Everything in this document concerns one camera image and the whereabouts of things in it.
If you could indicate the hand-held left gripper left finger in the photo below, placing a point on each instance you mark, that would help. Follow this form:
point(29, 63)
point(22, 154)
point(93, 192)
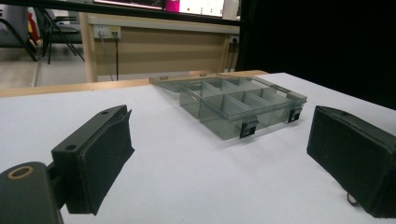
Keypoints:
point(93, 161)

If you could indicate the small white power socket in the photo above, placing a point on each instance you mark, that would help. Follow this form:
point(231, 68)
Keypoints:
point(234, 39)

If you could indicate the white wall power socket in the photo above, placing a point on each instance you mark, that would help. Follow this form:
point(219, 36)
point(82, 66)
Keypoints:
point(106, 31)

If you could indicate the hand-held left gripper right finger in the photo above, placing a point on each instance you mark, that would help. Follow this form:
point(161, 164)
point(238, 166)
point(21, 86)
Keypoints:
point(355, 155)

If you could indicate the light wooden desk panel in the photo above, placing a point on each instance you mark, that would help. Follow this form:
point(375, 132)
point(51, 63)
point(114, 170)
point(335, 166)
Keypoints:
point(168, 49)

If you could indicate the black curtain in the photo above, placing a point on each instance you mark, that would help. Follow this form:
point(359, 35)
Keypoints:
point(317, 40)

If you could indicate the black folding chair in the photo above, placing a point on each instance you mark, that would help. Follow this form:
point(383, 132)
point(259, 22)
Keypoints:
point(59, 31)

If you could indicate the grey transparent plastic organizer box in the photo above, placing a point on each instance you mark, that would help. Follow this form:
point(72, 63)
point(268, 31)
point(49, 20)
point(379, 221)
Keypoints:
point(230, 107)

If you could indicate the computer monitor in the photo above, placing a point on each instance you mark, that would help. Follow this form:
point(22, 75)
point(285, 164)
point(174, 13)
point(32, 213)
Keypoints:
point(199, 6)

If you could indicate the red object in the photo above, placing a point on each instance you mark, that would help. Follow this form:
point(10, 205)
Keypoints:
point(33, 25)

